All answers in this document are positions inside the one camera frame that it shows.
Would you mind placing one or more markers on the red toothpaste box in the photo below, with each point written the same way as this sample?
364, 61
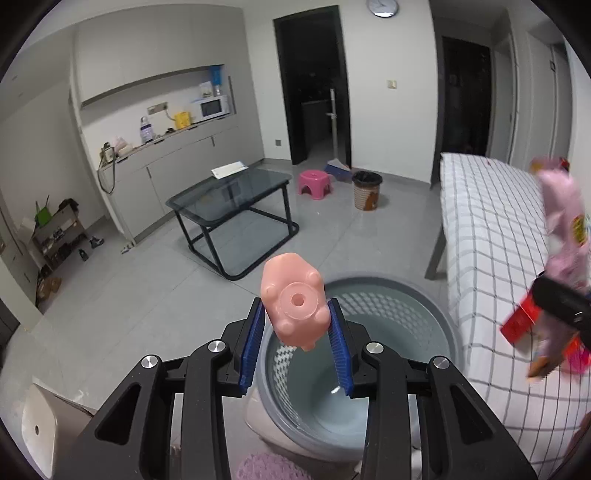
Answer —
522, 321

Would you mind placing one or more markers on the grey kitchen cabinet counter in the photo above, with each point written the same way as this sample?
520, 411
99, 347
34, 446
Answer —
135, 180

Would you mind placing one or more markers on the brown patterned waste bin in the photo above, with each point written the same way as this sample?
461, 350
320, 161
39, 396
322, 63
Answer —
366, 189

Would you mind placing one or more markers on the round wall clock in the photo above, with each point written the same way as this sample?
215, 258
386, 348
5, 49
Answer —
384, 9

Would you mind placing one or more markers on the pink rubber pig toy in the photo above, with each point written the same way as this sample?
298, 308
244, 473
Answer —
293, 293

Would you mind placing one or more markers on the clear purple-label bottle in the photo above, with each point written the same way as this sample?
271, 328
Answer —
146, 131

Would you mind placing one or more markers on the pink snack wrapper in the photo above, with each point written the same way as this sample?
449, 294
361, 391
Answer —
567, 262

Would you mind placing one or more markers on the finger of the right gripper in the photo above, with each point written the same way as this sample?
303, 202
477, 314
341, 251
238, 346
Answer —
565, 304

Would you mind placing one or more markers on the pink plastic stool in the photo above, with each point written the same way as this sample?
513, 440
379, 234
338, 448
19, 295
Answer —
316, 183

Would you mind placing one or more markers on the black glass coffee table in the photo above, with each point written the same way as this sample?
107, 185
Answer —
209, 204

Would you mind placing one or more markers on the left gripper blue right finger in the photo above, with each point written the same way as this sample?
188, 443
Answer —
340, 340

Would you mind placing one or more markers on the shoe rack with shoes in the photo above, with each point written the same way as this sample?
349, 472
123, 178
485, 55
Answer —
57, 235

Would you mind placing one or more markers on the broom with blue dustpan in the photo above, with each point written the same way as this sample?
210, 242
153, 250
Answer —
335, 167

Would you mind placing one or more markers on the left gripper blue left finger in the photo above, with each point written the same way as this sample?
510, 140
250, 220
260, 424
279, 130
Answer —
250, 339

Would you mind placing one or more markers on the white black checked bed cover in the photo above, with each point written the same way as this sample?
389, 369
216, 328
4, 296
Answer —
495, 229

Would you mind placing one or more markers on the yellow container on counter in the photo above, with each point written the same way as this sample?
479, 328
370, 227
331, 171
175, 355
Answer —
182, 120

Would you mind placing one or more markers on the white microwave oven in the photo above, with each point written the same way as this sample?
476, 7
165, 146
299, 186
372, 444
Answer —
208, 108

